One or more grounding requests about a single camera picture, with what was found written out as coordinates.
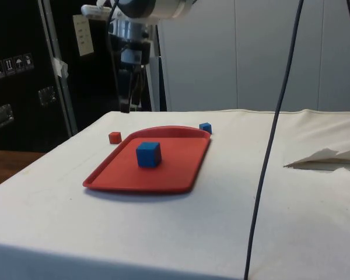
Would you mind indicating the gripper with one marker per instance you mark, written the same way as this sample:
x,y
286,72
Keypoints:
x,y
135,54

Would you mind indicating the large blue cube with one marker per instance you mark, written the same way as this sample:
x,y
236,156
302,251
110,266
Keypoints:
x,y
147,156

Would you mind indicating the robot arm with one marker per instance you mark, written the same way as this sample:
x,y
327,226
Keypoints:
x,y
163,8

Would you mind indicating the red tray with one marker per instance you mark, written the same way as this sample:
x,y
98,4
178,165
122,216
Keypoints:
x,y
163,175

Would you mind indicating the small red cube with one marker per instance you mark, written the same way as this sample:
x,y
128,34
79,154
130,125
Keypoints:
x,y
115,138

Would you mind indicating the pale locker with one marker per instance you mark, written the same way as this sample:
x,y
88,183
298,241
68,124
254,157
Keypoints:
x,y
198,58
335,73
259,58

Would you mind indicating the small blue cube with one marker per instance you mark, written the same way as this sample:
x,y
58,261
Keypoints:
x,y
205,128

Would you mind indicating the black cabinet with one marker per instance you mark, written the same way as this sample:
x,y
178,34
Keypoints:
x,y
17,35

